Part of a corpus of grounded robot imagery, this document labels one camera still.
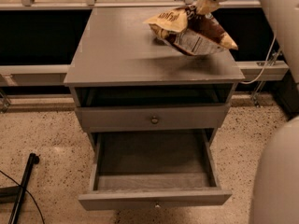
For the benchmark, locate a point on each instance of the metal railing frame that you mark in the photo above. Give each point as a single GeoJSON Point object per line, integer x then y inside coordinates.
{"type": "Point", "coordinates": [275, 70]}

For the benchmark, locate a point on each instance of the open grey middle drawer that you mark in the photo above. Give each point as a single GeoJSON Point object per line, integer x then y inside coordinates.
{"type": "Point", "coordinates": [136, 170]}

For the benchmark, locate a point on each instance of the closed grey top drawer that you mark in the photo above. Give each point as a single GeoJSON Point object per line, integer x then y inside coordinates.
{"type": "Point", "coordinates": [138, 118]}

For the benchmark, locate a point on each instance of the round top drawer knob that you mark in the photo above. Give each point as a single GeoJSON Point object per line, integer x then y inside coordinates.
{"type": "Point", "coordinates": [154, 120]}

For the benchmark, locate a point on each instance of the brown chip bag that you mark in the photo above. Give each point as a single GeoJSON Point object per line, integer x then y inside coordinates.
{"type": "Point", "coordinates": [190, 33]}

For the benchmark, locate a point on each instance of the black stand leg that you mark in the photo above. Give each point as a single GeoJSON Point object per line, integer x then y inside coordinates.
{"type": "Point", "coordinates": [15, 194]}

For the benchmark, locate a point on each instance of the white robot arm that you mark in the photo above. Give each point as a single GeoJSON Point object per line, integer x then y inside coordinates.
{"type": "Point", "coordinates": [275, 197]}

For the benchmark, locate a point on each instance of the grey wooden drawer cabinet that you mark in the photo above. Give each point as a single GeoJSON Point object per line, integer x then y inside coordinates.
{"type": "Point", "coordinates": [120, 63]}

